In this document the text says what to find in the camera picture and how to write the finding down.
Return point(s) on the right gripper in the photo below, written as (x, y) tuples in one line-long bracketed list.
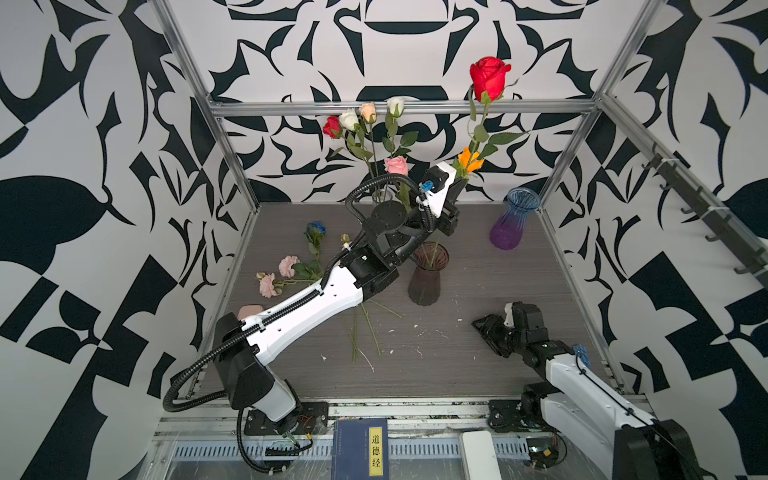
[(491, 326)]

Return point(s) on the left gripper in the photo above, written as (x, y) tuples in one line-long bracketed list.
[(443, 217)]

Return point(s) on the dark purple glass vase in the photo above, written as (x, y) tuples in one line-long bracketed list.
[(431, 258)]

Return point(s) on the orange rose stem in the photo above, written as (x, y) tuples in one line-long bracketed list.
[(466, 163)]

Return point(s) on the clear glass vase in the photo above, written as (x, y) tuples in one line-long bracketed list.
[(383, 194)]

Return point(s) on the pink rose stem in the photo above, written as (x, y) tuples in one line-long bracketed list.
[(398, 165)]

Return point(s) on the white rose stem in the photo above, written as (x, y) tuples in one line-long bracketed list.
[(396, 145), (354, 137)]

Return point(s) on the peach rose stem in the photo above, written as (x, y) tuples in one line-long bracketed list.
[(368, 119)]

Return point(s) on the large red rose stem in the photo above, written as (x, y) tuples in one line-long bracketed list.
[(488, 77)]

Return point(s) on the blue rose stem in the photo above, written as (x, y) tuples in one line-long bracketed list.
[(315, 233)]

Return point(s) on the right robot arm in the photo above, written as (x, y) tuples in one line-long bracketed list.
[(623, 440)]

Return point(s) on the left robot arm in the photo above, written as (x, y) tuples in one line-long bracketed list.
[(390, 234)]

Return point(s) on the blue purple glass vase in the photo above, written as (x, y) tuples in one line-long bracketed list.
[(507, 231)]

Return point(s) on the bunch of artificial flowers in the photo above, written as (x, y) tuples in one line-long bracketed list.
[(361, 316)]

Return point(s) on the small blue object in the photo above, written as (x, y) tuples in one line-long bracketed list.
[(581, 353)]

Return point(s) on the white rectangular device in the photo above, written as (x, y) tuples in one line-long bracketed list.
[(479, 461)]

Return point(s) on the pink peony flower stem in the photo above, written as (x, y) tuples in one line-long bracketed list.
[(291, 271)]

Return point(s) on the blue book yellow label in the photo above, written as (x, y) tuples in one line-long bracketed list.
[(360, 449)]

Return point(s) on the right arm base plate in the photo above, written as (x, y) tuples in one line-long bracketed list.
[(512, 415)]

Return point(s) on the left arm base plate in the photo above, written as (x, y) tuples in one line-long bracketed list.
[(305, 419)]

